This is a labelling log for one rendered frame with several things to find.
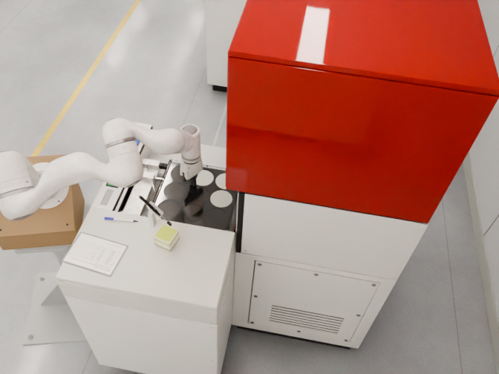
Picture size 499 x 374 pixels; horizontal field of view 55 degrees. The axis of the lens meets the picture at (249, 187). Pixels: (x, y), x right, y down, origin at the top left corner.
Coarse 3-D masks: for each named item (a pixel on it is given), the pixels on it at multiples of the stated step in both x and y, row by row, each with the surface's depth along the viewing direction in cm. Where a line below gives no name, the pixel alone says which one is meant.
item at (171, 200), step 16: (176, 176) 223; (160, 192) 216; (176, 192) 216; (192, 192) 217; (208, 192) 217; (160, 208) 210; (176, 208) 211; (192, 208) 211; (208, 208) 211; (224, 208) 212; (192, 224) 205; (208, 224) 206; (224, 224) 206
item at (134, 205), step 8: (144, 168) 227; (136, 184) 221; (144, 184) 221; (136, 192) 218; (144, 192) 218; (128, 200) 214; (136, 200) 215; (128, 208) 212; (136, 208) 212; (144, 208) 215
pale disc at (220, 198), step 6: (216, 192) 217; (222, 192) 218; (228, 192) 218; (210, 198) 215; (216, 198) 215; (222, 198) 215; (228, 198) 215; (216, 204) 213; (222, 204) 213; (228, 204) 213
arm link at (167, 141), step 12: (108, 120) 155; (120, 120) 154; (108, 132) 153; (120, 132) 153; (132, 132) 155; (144, 132) 155; (156, 132) 158; (168, 132) 159; (180, 132) 163; (108, 144) 153; (144, 144) 159; (156, 144) 156; (168, 144) 158; (180, 144) 161
